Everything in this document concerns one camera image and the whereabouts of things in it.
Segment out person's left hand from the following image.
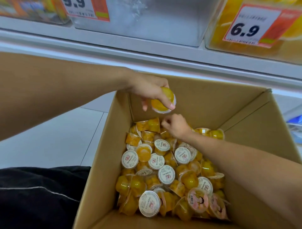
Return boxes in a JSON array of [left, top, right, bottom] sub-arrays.
[[125, 70, 176, 112]]

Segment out person's right hand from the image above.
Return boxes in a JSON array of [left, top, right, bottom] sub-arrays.
[[161, 114, 194, 140]]

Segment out yellow jelly cup pink lid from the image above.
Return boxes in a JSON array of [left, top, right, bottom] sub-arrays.
[[151, 87, 177, 114]]

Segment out brown cardboard box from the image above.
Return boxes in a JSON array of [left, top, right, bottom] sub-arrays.
[[72, 73, 302, 229]]

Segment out pile of yellow jelly cups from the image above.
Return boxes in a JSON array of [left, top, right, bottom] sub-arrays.
[[115, 117, 229, 222]]

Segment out person's left forearm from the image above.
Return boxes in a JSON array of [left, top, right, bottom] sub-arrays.
[[0, 52, 135, 142]]

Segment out person's right forearm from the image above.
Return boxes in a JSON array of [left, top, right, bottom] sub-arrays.
[[183, 130, 302, 227]]

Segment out person's black trousers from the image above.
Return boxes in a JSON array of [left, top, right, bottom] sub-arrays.
[[0, 166, 91, 229]]

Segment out orange white price tag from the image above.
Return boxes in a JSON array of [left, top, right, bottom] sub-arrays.
[[223, 4, 302, 49], [62, 0, 110, 22]]

